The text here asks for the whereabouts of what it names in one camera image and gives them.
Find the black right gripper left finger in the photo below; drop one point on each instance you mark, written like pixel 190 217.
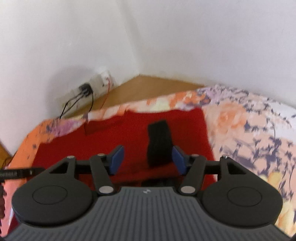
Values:
pixel 64 192

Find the red knitted sweater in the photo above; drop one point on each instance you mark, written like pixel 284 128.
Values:
pixel 130 129

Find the black plug adapter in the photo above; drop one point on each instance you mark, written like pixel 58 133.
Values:
pixel 86 89

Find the white wall socket strip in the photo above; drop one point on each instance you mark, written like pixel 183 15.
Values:
pixel 101 82

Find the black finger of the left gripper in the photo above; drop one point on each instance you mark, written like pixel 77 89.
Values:
pixel 14 174

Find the wooden bed frame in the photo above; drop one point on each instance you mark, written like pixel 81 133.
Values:
pixel 30 111

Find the floral bed sheet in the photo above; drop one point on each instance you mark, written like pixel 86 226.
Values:
pixel 254 130

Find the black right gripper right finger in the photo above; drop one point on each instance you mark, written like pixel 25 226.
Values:
pixel 227 191

